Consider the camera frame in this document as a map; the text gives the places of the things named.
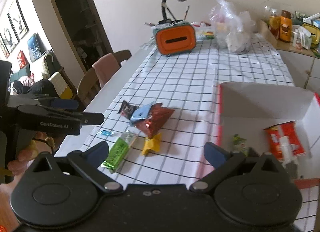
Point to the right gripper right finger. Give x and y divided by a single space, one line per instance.
223 162

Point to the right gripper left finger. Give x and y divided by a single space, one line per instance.
86 165

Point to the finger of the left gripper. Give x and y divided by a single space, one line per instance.
92 118
58 103

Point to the green white small packet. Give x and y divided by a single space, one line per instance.
239 144

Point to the green snack bar packet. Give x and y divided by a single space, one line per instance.
119 151

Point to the black red snack packet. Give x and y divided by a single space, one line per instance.
126 109

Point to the clear packet dark cookie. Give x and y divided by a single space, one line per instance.
289 161

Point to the yellow snack packet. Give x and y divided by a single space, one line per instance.
152 144

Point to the red chips packet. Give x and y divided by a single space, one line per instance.
284 133

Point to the left hand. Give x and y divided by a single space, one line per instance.
40 143

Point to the small blue candy wrapper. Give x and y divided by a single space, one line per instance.
106 133

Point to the wooden chair with pink cloth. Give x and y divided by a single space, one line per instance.
99 74

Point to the light blue snack packet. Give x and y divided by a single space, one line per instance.
141 113

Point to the red white cardboard box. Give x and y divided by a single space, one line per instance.
248 108

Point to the brown foil snack bag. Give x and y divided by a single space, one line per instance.
157 117

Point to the white grid tablecloth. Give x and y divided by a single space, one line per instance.
258 196

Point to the orange teal tissue box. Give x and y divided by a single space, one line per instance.
174 38

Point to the white cabinet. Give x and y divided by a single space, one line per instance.
304 70

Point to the clear plastic bag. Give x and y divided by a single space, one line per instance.
232 30

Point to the orange jar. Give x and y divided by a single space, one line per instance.
285 26

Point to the honey bottle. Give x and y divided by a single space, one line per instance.
274 23

